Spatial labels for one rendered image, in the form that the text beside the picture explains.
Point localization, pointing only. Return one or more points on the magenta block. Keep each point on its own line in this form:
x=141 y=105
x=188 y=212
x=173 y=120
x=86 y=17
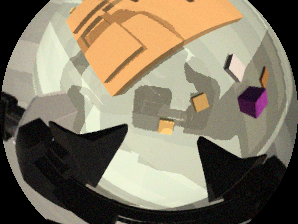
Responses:
x=252 y=101

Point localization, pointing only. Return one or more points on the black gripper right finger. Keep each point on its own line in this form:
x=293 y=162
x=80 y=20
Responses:
x=222 y=169

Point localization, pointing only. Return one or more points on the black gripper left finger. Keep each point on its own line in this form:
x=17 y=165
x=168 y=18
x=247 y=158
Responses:
x=91 y=151

